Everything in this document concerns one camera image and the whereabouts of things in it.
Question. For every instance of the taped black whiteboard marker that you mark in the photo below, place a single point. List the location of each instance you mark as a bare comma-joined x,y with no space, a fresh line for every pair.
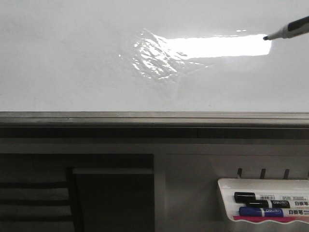
293,29

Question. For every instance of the white whiteboard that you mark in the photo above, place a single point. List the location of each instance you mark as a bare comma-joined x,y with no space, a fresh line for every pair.
196,63

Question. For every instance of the white marker tray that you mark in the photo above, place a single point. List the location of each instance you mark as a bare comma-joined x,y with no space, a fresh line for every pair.
225,200

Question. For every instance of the black capped marker upper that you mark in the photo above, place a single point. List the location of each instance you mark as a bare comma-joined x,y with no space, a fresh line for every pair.
242,197

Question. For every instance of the black capped marker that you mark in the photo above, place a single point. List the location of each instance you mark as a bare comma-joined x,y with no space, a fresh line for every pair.
277,204
242,197

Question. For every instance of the blue capped marker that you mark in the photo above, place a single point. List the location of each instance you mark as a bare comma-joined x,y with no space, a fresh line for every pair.
273,212

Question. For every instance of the black capped marker lower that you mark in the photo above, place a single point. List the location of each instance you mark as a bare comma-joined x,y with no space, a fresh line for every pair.
277,204

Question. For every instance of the pink marker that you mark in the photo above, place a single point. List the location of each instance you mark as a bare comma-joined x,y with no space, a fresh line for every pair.
272,219

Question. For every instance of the black chair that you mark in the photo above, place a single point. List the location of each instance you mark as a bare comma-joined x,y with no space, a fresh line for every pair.
45,204

